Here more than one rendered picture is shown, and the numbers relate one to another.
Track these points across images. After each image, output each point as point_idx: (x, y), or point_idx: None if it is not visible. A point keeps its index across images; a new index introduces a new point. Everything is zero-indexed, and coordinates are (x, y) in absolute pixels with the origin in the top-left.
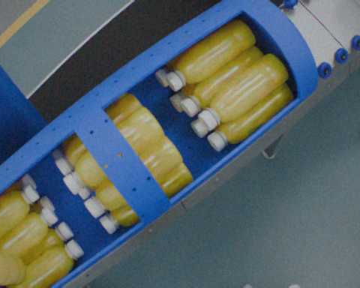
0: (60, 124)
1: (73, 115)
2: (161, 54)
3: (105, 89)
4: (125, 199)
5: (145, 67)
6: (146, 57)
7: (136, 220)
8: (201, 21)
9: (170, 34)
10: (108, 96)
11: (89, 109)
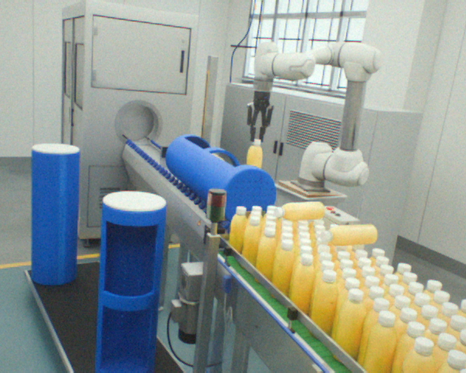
0: (203, 156)
1: (202, 154)
2: (190, 145)
3: (196, 151)
4: (234, 157)
5: (194, 146)
6: (189, 148)
7: None
8: (181, 144)
9: (179, 151)
10: (199, 149)
11: (203, 151)
